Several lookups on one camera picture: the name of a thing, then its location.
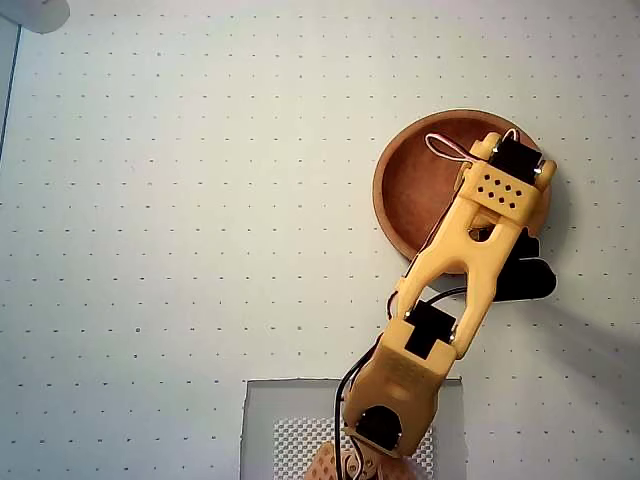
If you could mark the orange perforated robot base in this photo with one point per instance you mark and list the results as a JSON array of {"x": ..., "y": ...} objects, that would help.
[{"x": 325, "y": 465}]

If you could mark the grey base plate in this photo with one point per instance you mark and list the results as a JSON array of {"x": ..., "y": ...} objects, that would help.
[{"x": 260, "y": 400}]

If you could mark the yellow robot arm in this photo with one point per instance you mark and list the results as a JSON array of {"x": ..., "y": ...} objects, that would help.
[{"x": 400, "y": 370}]

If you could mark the white textured foam mat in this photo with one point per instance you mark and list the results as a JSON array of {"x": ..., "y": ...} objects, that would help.
[{"x": 300, "y": 440}]

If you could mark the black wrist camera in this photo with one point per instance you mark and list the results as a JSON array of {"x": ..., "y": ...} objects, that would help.
[{"x": 530, "y": 280}]

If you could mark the round wooden bowl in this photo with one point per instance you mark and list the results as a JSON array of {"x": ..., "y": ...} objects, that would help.
[{"x": 415, "y": 200}]

